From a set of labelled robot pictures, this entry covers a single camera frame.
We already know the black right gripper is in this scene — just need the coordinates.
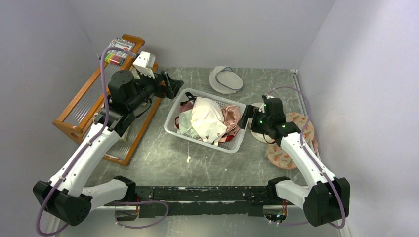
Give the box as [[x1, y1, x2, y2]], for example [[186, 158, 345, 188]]
[[237, 105, 271, 135]]

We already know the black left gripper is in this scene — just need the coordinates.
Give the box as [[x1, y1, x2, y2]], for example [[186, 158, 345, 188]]
[[128, 68, 185, 111]]

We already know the white plastic laundry basket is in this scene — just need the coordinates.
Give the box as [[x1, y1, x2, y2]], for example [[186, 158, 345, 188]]
[[164, 88, 247, 154]]

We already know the floral peach mesh laundry bag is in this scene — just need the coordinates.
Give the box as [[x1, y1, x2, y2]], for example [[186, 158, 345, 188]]
[[265, 112, 318, 170]]

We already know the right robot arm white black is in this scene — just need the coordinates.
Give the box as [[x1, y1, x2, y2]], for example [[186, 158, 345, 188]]
[[238, 96, 350, 229]]

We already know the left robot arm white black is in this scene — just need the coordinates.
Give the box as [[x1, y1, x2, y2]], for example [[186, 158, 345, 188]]
[[33, 70, 184, 226]]

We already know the pink satin bra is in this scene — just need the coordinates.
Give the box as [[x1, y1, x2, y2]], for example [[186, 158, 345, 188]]
[[222, 105, 242, 137]]

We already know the white bag blue trim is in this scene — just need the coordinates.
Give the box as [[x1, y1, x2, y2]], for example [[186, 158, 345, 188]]
[[208, 66, 244, 94]]

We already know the white cream bra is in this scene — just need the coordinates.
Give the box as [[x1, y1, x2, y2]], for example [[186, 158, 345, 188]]
[[191, 97, 227, 144]]

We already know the light green garment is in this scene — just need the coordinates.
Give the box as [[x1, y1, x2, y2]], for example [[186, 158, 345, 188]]
[[178, 110, 200, 139]]

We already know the coloured marker pen pack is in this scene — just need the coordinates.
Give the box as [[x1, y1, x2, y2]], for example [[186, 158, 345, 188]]
[[104, 38, 136, 66]]

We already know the black bra strap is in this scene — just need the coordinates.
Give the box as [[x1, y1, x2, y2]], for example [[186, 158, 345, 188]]
[[180, 92, 198, 106]]

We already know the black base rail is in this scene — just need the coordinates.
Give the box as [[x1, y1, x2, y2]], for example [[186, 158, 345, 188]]
[[111, 186, 289, 218]]

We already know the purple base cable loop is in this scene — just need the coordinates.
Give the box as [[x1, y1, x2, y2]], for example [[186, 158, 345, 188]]
[[114, 200, 169, 230]]

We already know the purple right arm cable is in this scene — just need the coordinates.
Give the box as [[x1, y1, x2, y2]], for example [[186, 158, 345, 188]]
[[261, 85, 347, 230]]

